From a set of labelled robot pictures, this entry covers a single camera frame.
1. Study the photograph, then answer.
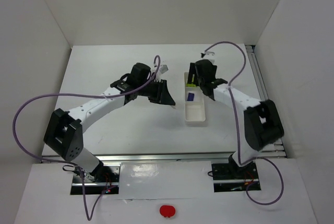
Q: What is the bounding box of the aluminium rail frame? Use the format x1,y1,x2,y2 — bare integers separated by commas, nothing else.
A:
39,44,288,163

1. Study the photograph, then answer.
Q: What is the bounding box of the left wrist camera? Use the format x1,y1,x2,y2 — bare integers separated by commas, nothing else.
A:
158,64,169,75

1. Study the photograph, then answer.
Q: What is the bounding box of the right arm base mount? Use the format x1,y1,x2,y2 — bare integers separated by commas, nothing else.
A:
207,163,261,193

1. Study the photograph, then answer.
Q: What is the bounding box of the red round button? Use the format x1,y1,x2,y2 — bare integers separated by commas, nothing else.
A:
159,205,176,218

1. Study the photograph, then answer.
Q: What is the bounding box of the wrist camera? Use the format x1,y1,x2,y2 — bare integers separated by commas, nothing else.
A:
158,64,169,75
201,51,215,64

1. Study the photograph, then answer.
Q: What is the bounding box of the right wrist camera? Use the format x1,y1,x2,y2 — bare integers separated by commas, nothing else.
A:
201,51,215,64

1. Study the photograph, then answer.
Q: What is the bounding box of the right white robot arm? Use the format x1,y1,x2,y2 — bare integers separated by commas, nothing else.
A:
188,60,284,178

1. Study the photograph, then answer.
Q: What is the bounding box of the purple lego brick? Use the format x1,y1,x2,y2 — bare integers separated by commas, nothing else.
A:
186,92,195,102

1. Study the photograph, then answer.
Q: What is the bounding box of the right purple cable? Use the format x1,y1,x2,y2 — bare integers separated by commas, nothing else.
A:
205,41,284,206

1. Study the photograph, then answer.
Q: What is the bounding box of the purple cable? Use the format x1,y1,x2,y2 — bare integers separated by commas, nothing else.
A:
205,41,284,206
12,55,161,221

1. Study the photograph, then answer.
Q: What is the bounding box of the white divided sorting tray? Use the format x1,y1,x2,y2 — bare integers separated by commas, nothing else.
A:
184,72,206,127

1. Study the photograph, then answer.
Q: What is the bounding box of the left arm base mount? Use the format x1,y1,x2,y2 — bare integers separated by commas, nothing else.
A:
62,164,121,195

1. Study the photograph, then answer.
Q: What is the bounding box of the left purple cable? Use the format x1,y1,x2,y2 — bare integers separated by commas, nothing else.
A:
12,55,161,221

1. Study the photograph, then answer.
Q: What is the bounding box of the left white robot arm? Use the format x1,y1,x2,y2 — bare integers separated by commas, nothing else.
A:
44,63,175,182

